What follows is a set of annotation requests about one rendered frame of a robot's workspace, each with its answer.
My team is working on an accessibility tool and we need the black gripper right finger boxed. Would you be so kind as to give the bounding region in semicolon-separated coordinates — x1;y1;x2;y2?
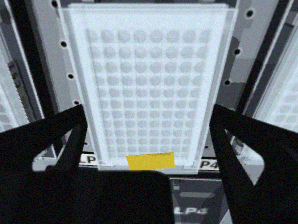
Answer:
209;103;298;224

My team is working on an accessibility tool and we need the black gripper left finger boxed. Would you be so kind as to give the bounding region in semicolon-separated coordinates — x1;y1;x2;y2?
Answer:
0;104;88;171

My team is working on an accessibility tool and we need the light grey base plate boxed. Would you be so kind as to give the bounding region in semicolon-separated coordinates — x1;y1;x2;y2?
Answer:
25;0;279;185

